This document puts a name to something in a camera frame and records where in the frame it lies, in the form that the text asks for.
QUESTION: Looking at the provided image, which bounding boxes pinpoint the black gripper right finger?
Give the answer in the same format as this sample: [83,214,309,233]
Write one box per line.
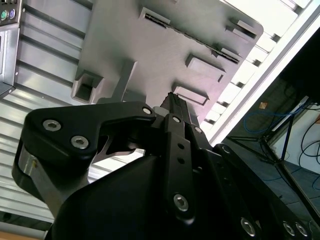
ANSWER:
[174,96,318,240]

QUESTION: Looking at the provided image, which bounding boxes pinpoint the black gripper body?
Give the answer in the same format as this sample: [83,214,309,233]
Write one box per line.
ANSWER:
[44,153,241,240]

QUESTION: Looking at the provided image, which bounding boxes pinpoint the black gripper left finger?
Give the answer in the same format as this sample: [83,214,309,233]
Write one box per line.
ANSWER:
[11,91,197,225]

